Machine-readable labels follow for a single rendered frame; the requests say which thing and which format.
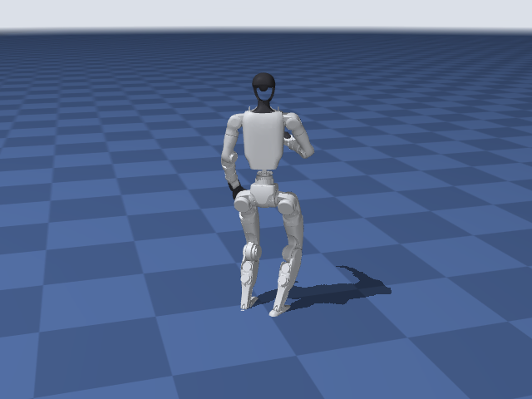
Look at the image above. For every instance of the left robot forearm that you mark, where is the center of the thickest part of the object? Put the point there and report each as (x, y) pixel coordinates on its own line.
(230, 173)

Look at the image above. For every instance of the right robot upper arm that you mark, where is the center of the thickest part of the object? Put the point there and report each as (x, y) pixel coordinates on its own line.
(293, 123)

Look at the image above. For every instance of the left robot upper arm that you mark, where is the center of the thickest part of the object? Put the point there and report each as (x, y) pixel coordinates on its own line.
(230, 138)

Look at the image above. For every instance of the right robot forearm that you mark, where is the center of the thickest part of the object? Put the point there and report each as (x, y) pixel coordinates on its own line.
(291, 143)

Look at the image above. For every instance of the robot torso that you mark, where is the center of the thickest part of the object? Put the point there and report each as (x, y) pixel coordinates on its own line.
(263, 148)

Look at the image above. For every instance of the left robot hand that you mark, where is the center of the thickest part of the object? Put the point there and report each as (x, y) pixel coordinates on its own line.
(236, 190)

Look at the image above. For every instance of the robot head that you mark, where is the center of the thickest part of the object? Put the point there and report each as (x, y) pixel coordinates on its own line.
(263, 81)

